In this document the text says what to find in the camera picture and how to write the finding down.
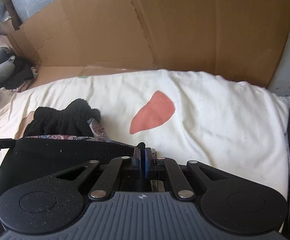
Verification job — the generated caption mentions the cream bear print bedsheet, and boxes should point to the cream bear print bedsheet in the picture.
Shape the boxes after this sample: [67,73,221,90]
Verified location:
[0,69,290,240]

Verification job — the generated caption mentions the black garment under pillow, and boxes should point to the black garment under pillow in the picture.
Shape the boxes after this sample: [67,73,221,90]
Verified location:
[0,56,35,91]

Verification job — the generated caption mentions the brown cardboard sheet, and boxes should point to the brown cardboard sheet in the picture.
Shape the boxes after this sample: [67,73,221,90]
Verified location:
[4,0,290,86]

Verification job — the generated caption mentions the black shorts with bear lining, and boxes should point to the black shorts with bear lining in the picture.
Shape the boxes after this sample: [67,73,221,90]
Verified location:
[0,98,158,238]

